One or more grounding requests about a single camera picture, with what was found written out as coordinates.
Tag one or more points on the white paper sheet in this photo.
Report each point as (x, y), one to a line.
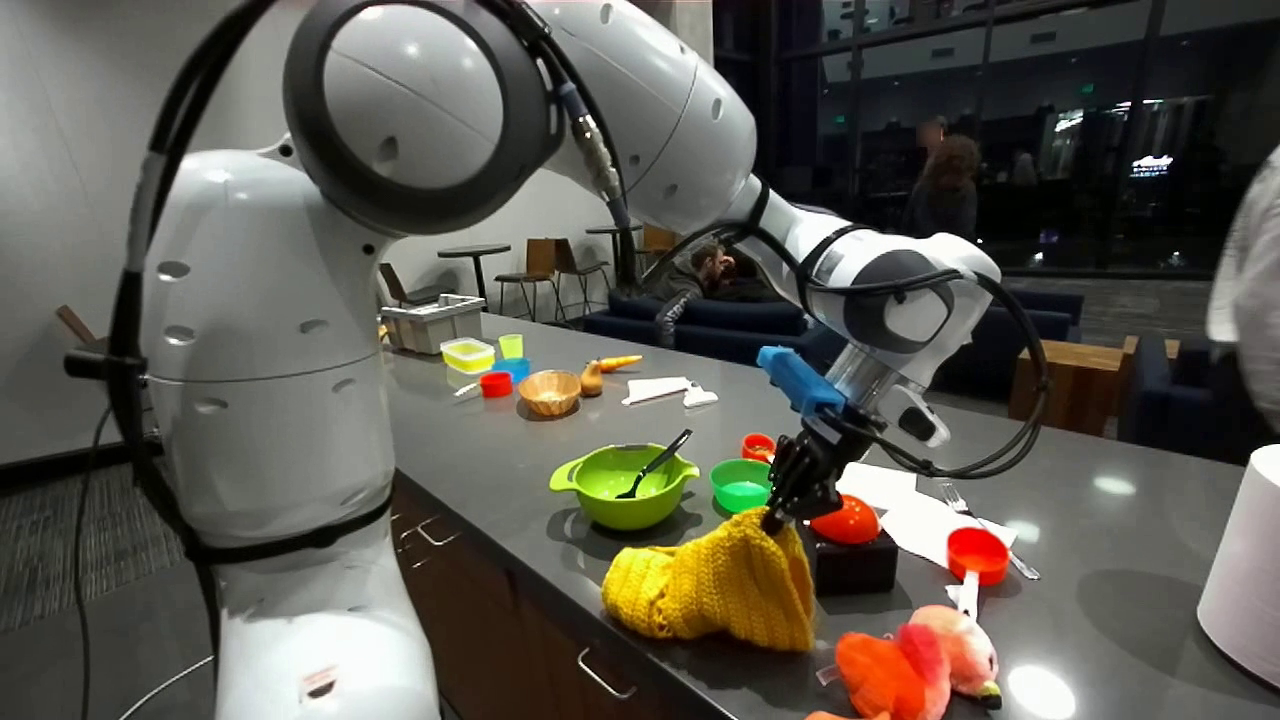
(920, 513)

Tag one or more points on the wooden figure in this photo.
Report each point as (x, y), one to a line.
(611, 365)

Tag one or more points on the white paper towel roll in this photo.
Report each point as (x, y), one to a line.
(1244, 575)

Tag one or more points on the black box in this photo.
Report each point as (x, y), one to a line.
(855, 566)

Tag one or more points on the person in white shirt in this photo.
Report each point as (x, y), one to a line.
(1255, 293)

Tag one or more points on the wooden bowl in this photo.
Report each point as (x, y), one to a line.
(550, 397)

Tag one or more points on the round dark table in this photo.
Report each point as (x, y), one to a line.
(476, 252)

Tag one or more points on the red measuring cup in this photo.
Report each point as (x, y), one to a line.
(978, 554)

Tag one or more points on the small green cup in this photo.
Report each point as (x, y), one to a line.
(742, 492)

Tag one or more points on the brown wooden cabinet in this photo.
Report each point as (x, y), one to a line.
(505, 612)

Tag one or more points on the yellow knitted cloth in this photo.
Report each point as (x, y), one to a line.
(722, 584)

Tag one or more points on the green and blue cup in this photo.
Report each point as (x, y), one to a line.
(514, 352)

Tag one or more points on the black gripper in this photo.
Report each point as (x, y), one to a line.
(812, 464)

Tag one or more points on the small red cup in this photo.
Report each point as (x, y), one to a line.
(498, 384)
(756, 449)

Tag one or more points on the lime green bowl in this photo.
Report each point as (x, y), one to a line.
(624, 505)

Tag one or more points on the yellow plastic container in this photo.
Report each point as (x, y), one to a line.
(466, 356)

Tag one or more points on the black spoon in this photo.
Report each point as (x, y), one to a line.
(655, 464)

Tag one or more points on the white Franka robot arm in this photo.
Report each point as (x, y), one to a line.
(267, 345)

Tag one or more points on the brown wooden chair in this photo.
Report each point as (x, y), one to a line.
(547, 260)

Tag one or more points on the dark blue sofa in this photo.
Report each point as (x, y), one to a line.
(722, 325)

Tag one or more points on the person in grey top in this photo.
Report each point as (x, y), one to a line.
(947, 183)

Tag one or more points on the wooden crate table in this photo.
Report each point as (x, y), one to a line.
(1067, 384)

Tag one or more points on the orange pink plush toy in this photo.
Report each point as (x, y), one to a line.
(920, 666)

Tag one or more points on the folded white paper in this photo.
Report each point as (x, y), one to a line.
(655, 390)

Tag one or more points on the red toy tomato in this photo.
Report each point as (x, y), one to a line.
(847, 522)

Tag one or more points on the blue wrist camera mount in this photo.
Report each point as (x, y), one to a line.
(799, 378)

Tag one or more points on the metal tray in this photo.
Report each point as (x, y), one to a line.
(429, 325)

